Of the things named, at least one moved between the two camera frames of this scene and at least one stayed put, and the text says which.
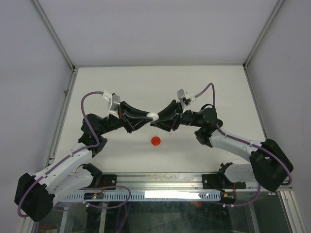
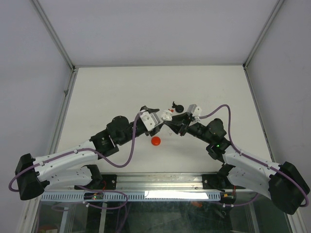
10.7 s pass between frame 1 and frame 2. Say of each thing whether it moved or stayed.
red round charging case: stayed
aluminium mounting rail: stayed
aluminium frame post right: stayed
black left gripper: moved
